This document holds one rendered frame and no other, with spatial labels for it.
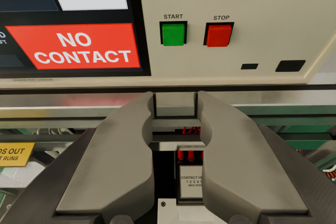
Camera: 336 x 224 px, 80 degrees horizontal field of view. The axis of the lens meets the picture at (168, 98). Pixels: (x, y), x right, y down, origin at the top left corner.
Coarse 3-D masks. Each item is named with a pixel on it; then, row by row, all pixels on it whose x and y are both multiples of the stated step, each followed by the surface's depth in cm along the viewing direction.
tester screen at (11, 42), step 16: (128, 0) 15; (0, 16) 16; (16, 16) 16; (32, 16) 16; (48, 16) 16; (64, 16) 16; (80, 16) 16; (96, 16) 16; (112, 16) 16; (128, 16) 16; (0, 32) 17; (0, 48) 18; (16, 48) 18; (32, 64) 20
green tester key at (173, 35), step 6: (162, 24) 16; (168, 24) 16; (174, 24) 16; (180, 24) 16; (162, 30) 16; (168, 30) 16; (174, 30) 16; (180, 30) 16; (168, 36) 17; (174, 36) 17; (180, 36) 17; (168, 42) 17; (174, 42) 17; (180, 42) 17
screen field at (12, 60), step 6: (6, 54) 19; (12, 54) 19; (0, 60) 20; (6, 60) 20; (12, 60) 20; (18, 60) 20; (0, 66) 20; (6, 66) 20; (12, 66) 20; (18, 66) 20; (24, 66) 20
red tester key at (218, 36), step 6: (210, 30) 16; (216, 30) 16; (222, 30) 16; (228, 30) 16; (210, 36) 17; (216, 36) 17; (222, 36) 17; (228, 36) 17; (210, 42) 17; (216, 42) 17; (222, 42) 17
